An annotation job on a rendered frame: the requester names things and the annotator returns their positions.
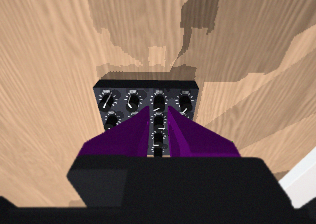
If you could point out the black knob box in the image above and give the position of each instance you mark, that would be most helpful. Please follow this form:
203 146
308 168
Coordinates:
119 100

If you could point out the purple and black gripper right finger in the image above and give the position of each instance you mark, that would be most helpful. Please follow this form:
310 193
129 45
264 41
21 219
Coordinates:
196 140

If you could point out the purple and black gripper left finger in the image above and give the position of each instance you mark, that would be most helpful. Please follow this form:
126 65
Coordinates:
122 139

